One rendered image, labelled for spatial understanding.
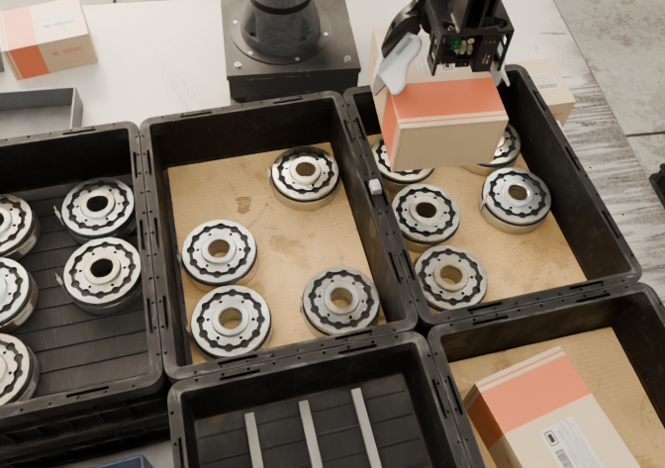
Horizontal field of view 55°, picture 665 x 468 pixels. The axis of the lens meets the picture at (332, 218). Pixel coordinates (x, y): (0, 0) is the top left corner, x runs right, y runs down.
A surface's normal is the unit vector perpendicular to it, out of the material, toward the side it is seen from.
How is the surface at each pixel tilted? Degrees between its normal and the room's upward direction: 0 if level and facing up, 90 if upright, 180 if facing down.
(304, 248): 0
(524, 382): 0
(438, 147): 90
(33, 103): 90
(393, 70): 58
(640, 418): 0
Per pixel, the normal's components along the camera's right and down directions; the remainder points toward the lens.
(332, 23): 0.06, -0.52
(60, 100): 0.14, 0.83
